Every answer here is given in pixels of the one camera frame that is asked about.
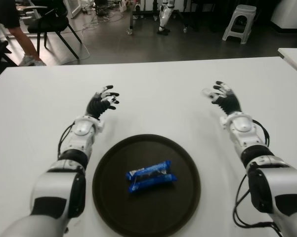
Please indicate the white framed glass door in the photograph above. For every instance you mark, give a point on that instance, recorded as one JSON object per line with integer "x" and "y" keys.
{"x": 74, "y": 10}

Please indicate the round dark brown tray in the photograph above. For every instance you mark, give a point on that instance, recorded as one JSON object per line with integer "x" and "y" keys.
{"x": 113, "y": 197}

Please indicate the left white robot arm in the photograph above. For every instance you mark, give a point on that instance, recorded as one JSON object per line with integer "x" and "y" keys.
{"x": 54, "y": 187}

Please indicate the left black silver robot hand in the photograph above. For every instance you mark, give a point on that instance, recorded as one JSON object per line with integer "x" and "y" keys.
{"x": 96, "y": 107}

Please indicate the white side table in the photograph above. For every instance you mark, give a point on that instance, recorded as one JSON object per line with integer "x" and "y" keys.
{"x": 294, "y": 59}

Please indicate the person in dark shorts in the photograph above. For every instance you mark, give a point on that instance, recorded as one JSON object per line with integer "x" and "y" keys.
{"x": 12, "y": 14}

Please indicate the black wheeled gantry frame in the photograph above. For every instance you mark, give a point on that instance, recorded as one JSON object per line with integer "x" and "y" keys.
{"x": 131, "y": 17}

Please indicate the white cabinet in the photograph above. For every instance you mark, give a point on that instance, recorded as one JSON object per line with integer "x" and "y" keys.
{"x": 289, "y": 14}

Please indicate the blue Oreo packet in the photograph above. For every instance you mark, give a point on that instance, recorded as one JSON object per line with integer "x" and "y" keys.
{"x": 150, "y": 177}

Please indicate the white plastic stool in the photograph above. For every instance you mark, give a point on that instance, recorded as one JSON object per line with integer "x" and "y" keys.
{"x": 242, "y": 13}

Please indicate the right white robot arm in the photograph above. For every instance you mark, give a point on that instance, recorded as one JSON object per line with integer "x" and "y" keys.
{"x": 274, "y": 180}

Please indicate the white humanoid robot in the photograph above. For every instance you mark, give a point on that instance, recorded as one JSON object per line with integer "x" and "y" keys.
{"x": 164, "y": 17}

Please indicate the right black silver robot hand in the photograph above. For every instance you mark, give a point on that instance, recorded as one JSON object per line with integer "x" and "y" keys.
{"x": 229, "y": 102}

